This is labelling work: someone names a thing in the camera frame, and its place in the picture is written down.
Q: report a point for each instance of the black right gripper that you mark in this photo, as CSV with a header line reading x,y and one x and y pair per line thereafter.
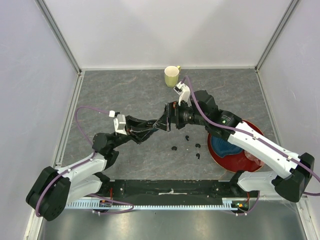
x,y
172,115

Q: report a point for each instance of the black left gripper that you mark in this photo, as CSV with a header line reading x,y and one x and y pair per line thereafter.
x,y
133,124

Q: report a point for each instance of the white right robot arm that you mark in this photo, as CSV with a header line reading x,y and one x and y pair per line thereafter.
x,y
291,172

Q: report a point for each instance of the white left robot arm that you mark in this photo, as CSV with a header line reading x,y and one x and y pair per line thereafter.
x,y
55,188

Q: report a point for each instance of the pale green mug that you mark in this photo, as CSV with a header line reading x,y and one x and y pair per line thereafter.
x,y
171,75

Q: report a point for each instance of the blue leaf-shaped dish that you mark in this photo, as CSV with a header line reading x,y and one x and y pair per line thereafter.
x,y
222,148

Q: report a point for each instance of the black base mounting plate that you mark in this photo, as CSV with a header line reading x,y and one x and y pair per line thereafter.
x,y
124,188

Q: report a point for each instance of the red round plate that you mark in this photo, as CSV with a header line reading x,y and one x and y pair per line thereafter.
x,y
233,163

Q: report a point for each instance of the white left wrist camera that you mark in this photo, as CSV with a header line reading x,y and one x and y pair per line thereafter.
x,y
119,122

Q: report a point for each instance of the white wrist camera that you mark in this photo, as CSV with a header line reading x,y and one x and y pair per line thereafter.
x,y
183,91
119,122

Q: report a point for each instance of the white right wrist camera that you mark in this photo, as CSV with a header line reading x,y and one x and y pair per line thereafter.
x,y
183,91

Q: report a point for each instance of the white slotted cable duct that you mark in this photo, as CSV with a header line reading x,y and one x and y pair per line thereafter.
x,y
162,202

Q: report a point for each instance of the aluminium frame post left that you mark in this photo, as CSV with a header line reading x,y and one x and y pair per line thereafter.
x,y
58,34

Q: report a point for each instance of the aluminium frame post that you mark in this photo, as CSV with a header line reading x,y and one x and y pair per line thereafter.
x,y
58,34
277,33

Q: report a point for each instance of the aluminium frame post right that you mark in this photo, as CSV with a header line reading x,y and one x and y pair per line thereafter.
x,y
277,33

